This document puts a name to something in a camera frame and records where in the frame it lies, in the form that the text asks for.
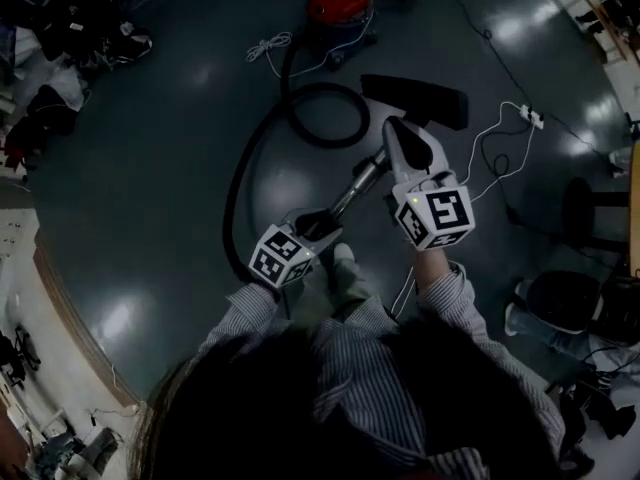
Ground person's striped shirt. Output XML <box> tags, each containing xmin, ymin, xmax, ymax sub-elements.
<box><xmin>194</xmin><ymin>262</ymin><xmax>566</xmax><ymax>480</ymax></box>

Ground black office chair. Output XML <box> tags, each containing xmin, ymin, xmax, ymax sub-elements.
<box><xmin>0</xmin><ymin>325</ymin><xmax>41</xmax><ymax>390</ymax></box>

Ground black cable with plug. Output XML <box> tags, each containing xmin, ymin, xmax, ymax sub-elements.
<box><xmin>542</xmin><ymin>114</ymin><xmax>626</xmax><ymax>170</ymax></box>

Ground orange wooden table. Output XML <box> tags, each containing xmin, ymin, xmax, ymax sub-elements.
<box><xmin>628</xmin><ymin>140</ymin><xmax>640</xmax><ymax>277</ymax></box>

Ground long black floor cable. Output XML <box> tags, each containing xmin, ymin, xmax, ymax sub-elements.
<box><xmin>434</xmin><ymin>0</ymin><xmax>526</xmax><ymax>109</ymax></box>

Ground black vacuum hose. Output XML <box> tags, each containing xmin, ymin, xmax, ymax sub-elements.
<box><xmin>222</xmin><ymin>37</ymin><xmax>371</xmax><ymax>284</ymax></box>

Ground looped black cable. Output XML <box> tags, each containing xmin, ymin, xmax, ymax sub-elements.
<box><xmin>492</xmin><ymin>152</ymin><xmax>571</xmax><ymax>234</ymax></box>

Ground white coiled power cord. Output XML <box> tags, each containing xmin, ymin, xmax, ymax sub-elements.
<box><xmin>245</xmin><ymin>31</ymin><xmax>374</xmax><ymax>78</ymax></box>

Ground black vacuum floor nozzle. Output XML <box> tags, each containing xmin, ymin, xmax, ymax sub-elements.
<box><xmin>359</xmin><ymin>73</ymin><xmax>470</xmax><ymax>132</ymax></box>

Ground red vacuum cleaner canister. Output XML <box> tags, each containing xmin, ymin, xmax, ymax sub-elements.
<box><xmin>305</xmin><ymin>0</ymin><xmax>379</xmax><ymax>72</ymax></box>

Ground pile of dark clothes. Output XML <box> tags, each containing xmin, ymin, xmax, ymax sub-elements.
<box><xmin>0</xmin><ymin>0</ymin><xmax>154</xmax><ymax>169</ymax></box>

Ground white drawer cabinet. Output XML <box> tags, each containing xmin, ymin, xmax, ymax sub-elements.
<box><xmin>0</xmin><ymin>177</ymin><xmax>40</xmax><ymax>269</ymax></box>

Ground black white striped garment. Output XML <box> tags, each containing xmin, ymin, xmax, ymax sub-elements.
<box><xmin>102</xmin><ymin>26</ymin><xmax>154</xmax><ymax>63</ymax></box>

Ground metal vacuum wand tube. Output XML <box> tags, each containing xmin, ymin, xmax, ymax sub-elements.
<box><xmin>299</xmin><ymin>147</ymin><xmax>389</xmax><ymax>234</ymax></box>

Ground white power strip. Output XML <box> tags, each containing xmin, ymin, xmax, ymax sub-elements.
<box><xmin>519</xmin><ymin>103</ymin><xmax>545</xmax><ymax>130</ymax></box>

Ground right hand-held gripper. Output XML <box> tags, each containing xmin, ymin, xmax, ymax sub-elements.
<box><xmin>382</xmin><ymin>117</ymin><xmax>475</xmax><ymax>252</ymax></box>

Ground black stool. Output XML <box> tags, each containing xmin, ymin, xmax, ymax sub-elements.
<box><xmin>562</xmin><ymin>176</ymin><xmax>632</xmax><ymax>269</ymax></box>

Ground person's right forearm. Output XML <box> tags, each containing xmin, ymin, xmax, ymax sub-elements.
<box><xmin>412</xmin><ymin>247</ymin><xmax>451</xmax><ymax>295</ymax></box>

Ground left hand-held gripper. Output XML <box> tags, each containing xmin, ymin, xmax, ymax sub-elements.
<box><xmin>248</xmin><ymin>207</ymin><xmax>345</xmax><ymax>288</ymax></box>

